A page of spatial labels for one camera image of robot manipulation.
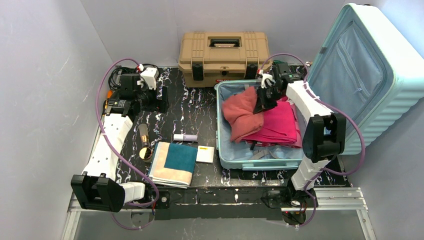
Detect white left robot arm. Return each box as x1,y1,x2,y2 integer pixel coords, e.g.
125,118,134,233
70,68,168,213

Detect clear gold perfume bottle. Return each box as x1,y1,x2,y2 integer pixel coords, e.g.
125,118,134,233
138,123,150,148

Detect orange handled screwdriver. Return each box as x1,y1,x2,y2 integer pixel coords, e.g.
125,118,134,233
102,90,114,115

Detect pink camouflage pants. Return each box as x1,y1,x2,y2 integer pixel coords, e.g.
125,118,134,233
245,96,304,150

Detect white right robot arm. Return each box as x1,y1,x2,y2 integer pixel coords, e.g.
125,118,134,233
253,69,347,191

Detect white lavender tube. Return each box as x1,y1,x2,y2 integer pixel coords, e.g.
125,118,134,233
173,134,198,142

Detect rust red cloth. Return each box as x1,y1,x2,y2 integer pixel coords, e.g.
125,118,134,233
221,86,264,143

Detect teal and beige towel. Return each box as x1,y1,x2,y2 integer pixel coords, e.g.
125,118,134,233
148,141,198,189

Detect gold round compact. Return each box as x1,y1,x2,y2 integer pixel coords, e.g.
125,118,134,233
139,147,153,163

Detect tan plastic toolbox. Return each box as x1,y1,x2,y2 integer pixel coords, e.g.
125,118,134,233
178,31,272,88

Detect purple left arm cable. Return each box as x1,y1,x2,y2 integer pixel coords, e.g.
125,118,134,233
95,58,161,231

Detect light blue open suitcase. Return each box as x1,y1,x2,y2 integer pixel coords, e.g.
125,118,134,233
215,3,424,171

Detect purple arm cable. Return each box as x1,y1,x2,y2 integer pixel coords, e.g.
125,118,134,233
259,52,367,229
95,58,161,231

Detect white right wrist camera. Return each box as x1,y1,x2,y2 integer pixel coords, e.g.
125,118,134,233
261,73,276,89

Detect black coiled cable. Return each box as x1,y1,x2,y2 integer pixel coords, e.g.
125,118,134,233
108,63,162,91

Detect white square packet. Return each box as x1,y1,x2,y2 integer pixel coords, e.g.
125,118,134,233
195,145,215,164

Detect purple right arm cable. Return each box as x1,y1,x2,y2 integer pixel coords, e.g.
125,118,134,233
259,52,367,229

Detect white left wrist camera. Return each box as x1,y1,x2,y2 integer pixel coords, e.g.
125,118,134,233
136,64,159,90

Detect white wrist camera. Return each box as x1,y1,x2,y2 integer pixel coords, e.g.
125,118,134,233
261,73,276,89
136,64,159,90

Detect magenta shorts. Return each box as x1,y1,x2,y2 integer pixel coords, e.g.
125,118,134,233
243,100,299,145

